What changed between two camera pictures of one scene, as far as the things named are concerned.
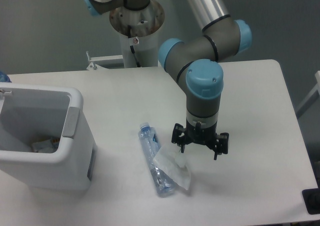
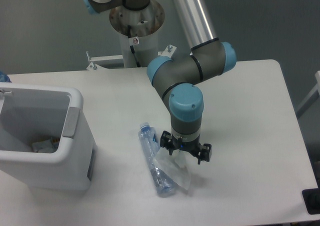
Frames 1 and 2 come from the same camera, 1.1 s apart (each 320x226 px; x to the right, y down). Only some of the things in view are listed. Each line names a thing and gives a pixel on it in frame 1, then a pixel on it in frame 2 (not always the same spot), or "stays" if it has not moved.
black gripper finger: [222, 142] → [205, 153]
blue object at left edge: [4, 77] stays
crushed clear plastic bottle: [150, 145] stays
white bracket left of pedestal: [93, 66] stays
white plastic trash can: [29, 114] stays
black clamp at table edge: [311, 197] stays
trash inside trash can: [47, 146] stays
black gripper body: [207, 136] → [193, 146]
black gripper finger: [179, 136] → [166, 141]
